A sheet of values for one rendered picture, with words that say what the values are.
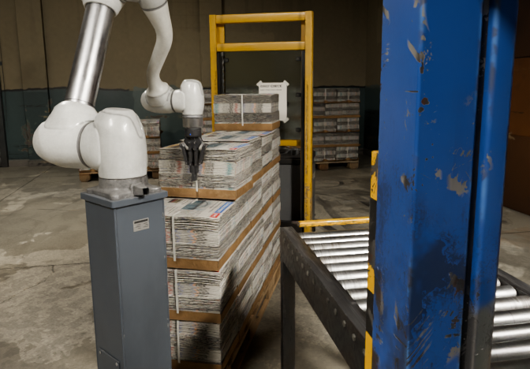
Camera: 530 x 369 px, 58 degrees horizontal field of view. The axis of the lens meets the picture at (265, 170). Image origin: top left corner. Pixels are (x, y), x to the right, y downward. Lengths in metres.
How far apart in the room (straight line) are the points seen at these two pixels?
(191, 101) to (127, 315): 0.94
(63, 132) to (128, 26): 7.42
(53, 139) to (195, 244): 0.69
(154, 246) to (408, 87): 1.35
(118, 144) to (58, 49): 7.66
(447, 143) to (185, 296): 1.78
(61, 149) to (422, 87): 1.41
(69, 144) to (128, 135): 0.20
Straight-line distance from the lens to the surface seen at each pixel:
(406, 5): 0.42
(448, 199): 0.41
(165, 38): 1.97
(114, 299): 1.68
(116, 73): 9.02
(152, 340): 1.78
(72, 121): 1.69
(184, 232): 2.00
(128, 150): 1.57
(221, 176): 2.18
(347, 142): 7.83
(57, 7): 9.25
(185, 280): 2.07
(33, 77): 9.17
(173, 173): 2.27
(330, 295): 1.32
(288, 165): 3.72
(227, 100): 3.06
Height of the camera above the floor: 1.34
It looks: 10 degrees down
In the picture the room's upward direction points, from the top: 1 degrees counter-clockwise
